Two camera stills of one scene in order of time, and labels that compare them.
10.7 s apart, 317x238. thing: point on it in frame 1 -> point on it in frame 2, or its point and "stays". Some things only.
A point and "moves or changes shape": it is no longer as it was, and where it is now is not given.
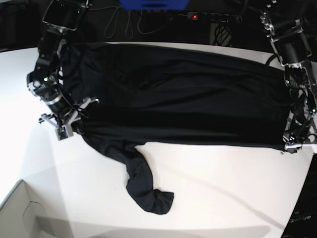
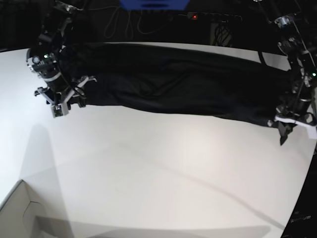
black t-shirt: x=124 y=95 moves or changes shape
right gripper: x=291 y=144 -> x=284 y=114
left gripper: x=64 y=130 -> x=60 y=101
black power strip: x=214 y=17 stays
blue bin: x=155 y=5 stays
